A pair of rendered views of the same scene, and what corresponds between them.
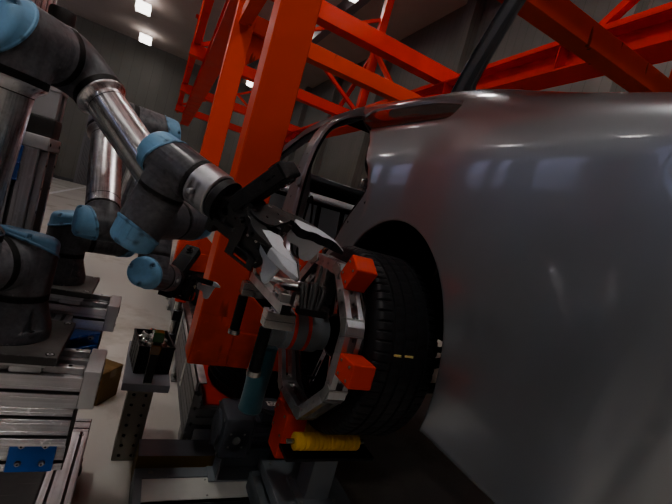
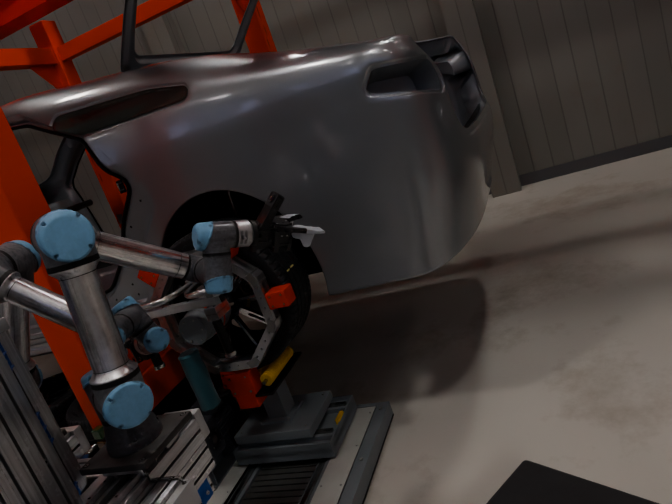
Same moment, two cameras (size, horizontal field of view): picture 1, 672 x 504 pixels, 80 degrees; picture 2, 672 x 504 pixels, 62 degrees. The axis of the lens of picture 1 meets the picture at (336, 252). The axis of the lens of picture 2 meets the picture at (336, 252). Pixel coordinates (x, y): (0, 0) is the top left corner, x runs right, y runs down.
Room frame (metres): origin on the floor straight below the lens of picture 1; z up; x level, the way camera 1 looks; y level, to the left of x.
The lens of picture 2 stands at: (-0.66, 1.04, 1.48)
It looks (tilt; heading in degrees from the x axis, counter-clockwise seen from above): 14 degrees down; 319
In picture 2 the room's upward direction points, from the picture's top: 20 degrees counter-clockwise
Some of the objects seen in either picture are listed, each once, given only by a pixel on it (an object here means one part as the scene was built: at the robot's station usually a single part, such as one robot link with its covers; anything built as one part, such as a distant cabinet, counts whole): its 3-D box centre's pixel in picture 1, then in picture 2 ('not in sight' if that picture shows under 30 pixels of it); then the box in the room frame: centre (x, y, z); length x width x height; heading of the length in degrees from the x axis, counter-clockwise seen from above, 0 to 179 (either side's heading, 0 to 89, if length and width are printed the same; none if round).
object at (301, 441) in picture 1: (326, 441); (277, 364); (1.33, -0.14, 0.51); 0.29 x 0.06 x 0.06; 116
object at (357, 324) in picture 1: (314, 331); (214, 311); (1.39, 0.00, 0.85); 0.54 x 0.07 x 0.54; 26
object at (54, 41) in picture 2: not in sight; (99, 156); (4.62, -1.19, 1.75); 0.19 x 0.19 x 2.45; 26
